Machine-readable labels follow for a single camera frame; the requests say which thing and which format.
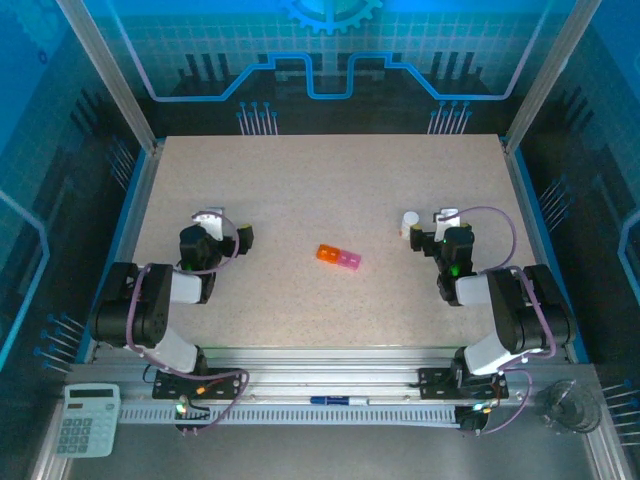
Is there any white pill bottle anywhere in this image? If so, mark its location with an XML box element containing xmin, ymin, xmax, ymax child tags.
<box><xmin>399</xmin><ymin>210</ymin><xmax>421</xmax><ymax>240</ymax></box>

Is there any blue white marker pen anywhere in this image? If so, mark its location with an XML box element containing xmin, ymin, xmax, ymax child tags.
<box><xmin>309</xmin><ymin>395</ymin><xmax>371</xmax><ymax>407</ymax></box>

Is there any clear plastic cup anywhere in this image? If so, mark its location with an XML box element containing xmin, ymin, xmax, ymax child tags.
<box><xmin>537</xmin><ymin>378</ymin><xmax>601</xmax><ymax>435</ymax></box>

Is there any white desk calculator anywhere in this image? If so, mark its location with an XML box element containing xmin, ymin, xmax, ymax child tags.
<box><xmin>53</xmin><ymin>383</ymin><xmax>123</xmax><ymax>459</ymax></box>

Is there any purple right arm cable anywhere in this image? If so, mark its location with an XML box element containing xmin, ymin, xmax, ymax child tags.
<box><xmin>449</xmin><ymin>204</ymin><xmax>557</xmax><ymax>436</ymax></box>

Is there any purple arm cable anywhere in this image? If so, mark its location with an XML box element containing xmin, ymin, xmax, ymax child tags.
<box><xmin>125</xmin><ymin>210</ymin><xmax>251</xmax><ymax>437</ymax></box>
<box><xmin>449</xmin><ymin>204</ymin><xmax>557</xmax><ymax>436</ymax></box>

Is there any blue aluminium table side rail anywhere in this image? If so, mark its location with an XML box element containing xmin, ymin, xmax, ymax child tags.
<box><xmin>74</xmin><ymin>142</ymin><xmax>166</xmax><ymax>364</ymax></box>
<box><xmin>499</xmin><ymin>137</ymin><xmax>591</xmax><ymax>364</ymax></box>

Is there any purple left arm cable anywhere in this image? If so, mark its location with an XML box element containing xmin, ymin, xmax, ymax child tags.
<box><xmin>125</xmin><ymin>210</ymin><xmax>251</xmax><ymax>437</ymax></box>

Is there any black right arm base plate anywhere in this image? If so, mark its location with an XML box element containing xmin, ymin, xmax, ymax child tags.
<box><xmin>417</xmin><ymin>367</ymin><xmax>510</xmax><ymax>400</ymax></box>

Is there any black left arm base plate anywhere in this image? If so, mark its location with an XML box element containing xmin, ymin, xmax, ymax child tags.
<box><xmin>152</xmin><ymin>367</ymin><xmax>244</xmax><ymax>401</ymax></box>

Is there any black cable connector block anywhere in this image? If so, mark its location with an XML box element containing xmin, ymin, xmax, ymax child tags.
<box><xmin>173</xmin><ymin>394</ymin><xmax>211</xmax><ymax>431</ymax></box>
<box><xmin>457</xmin><ymin>405</ymin><xmax>494</xmax><ymax>434</ymax></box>

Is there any aluminium frame rail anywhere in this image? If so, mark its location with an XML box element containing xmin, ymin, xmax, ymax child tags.
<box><xmin>69</xmin><ymin>347</ymin><xmax>596</xmax><ymax>406</ymax></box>

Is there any white slotted cable duct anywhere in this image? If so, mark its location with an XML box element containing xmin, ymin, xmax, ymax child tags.
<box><xmin>118</xmin><ymin>403</ymin><xmax>464</xmax><ymax>426</ymax></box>

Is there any aluminium frame post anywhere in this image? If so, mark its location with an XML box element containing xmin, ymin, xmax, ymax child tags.
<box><xmin>55</xmin><ymin>0</ymin><xmax>164</xmax><ymax>154</ymax></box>
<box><xmin>502</xmin><ymin>0</ymin><xmax>586</xmax><ymax>151</ymax></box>

